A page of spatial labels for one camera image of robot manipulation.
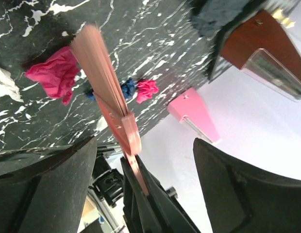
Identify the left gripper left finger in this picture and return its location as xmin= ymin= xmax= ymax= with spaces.
xmin=0 ymin=137 xmax=97 ymax=233

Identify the pink hand brush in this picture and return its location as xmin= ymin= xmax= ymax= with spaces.
xmin=70 ymin=25 xmax=149 ymax=195

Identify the pink metronome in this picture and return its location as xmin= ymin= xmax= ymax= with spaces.
xmin=167 ymin=87 xmax=220 ymax=144

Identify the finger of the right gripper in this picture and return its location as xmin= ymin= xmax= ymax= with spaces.
xmin=120 ymin=156 xmax=199 ymax=233

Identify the brown wooden metronome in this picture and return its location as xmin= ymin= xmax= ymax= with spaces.
xmin=221 ymin=10 xmax=301 ymax=102

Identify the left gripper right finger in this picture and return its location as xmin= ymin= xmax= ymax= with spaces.
xmin=193 ymin=138 xmax=301 ymax=233

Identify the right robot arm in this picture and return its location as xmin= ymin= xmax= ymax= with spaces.
xmin=89 ymin=156 xmax=199 ymax=233

